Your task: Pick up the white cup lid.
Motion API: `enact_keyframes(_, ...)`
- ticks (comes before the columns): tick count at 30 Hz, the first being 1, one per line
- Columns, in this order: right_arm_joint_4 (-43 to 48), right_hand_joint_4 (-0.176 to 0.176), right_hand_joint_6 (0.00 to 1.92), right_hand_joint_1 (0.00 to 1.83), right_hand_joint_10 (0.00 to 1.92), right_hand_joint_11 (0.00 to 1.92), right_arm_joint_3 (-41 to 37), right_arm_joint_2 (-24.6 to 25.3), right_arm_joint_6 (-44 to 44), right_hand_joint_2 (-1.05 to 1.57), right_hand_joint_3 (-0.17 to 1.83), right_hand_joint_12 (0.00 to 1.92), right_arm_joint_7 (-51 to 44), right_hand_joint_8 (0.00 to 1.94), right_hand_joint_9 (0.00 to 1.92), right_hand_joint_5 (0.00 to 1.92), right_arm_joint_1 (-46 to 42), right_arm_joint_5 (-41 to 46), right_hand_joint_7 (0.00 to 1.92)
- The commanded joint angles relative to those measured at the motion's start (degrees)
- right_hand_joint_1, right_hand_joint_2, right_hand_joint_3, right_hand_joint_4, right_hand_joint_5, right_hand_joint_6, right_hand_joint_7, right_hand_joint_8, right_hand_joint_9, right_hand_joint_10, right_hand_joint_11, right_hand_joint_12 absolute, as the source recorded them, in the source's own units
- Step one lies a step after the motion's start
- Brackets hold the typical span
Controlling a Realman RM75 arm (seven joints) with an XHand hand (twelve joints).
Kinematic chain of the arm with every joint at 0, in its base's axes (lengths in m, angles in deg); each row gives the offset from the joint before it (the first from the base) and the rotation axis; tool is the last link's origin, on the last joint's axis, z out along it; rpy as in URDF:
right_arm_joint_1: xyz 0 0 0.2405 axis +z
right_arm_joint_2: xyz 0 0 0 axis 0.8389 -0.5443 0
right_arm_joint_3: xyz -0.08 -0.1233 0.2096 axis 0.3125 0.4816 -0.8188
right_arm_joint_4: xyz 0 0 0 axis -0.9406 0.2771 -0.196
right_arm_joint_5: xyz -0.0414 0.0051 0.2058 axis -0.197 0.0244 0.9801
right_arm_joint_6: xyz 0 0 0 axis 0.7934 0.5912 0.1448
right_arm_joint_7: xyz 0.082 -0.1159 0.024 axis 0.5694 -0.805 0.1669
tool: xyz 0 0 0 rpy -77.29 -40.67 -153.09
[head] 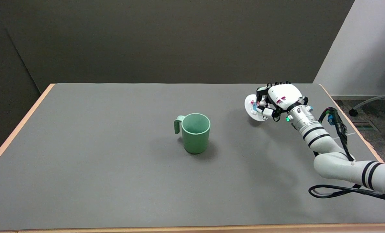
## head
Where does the green plastic mug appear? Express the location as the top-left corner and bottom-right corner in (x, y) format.
(174, 113), (211, 155)

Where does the office chair base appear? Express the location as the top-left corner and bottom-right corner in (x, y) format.
(348, 74), (385, 117)

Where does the floor vent grille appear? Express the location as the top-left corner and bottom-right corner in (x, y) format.
(352, 121), (380, 132)

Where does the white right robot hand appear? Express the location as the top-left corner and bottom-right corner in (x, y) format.
(256, 81), (308, 122)

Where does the small white decorated plate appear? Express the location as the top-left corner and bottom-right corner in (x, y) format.
(244, 94), (269, 122)

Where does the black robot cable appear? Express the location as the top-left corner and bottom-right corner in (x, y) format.
(308, 107), (385, 202)

